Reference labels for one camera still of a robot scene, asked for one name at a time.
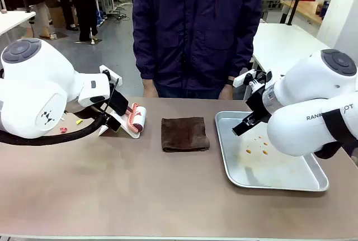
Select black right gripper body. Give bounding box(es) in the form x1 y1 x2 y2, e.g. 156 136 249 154
245 85 271 123

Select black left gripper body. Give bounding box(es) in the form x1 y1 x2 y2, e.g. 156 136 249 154
109 92 130 115

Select pink handled white lint roller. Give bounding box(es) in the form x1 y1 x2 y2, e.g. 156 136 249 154
126 102 148 135

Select brown cloth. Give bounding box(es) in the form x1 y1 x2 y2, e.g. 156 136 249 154
161 116 211 153

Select person's left forearm in sleeve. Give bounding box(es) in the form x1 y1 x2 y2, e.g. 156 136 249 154
227 14 264 82

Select person's right forearm in sleeve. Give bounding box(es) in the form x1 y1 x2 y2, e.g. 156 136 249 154
131 14 156 81

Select person's left hand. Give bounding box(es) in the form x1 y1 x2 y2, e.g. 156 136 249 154
218 84 234 101

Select person's right hand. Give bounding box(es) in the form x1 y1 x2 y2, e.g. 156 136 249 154
143 78 159 98

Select white folded roller stand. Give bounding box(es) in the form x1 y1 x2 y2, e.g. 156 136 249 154
97 100 144 140

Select silver metal tray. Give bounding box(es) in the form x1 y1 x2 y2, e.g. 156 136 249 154
214 110 330 192

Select blue jeans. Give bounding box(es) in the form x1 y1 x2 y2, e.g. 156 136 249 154
154 83 225 100

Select white table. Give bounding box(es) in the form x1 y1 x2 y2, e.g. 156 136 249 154
242 22 327 101
0 10 37 37

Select white pole floor stand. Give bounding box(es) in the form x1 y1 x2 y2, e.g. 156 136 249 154
74 26 103 46

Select person in navy jacket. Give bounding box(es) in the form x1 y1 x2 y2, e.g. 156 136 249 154
131 0 264 91

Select wooden workbench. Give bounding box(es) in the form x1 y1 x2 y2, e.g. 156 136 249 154
280 0 324 26

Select cardboard box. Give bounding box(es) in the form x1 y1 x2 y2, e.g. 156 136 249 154
48 5 67 29

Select bystander in dark skirt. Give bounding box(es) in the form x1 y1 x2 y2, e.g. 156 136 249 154
5 0 58 40

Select thin black camera cable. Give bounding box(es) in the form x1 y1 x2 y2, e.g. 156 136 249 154
102 77 121 126

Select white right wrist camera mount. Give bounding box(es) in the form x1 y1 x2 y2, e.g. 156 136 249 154
233 69 274 90

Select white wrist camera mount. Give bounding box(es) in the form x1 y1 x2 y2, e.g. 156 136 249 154
100 64 123 87
233 69 274 90

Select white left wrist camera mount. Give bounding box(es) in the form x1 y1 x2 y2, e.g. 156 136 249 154
100 64 123 87

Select black braided cable sleeve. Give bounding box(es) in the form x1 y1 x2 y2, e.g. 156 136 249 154
0 114 109 147

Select black fabric cable wrap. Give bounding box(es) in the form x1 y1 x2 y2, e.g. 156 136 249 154
313 105 358 160

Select floor cables with power strip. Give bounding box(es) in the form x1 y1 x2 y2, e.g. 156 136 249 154
107 1 133 23

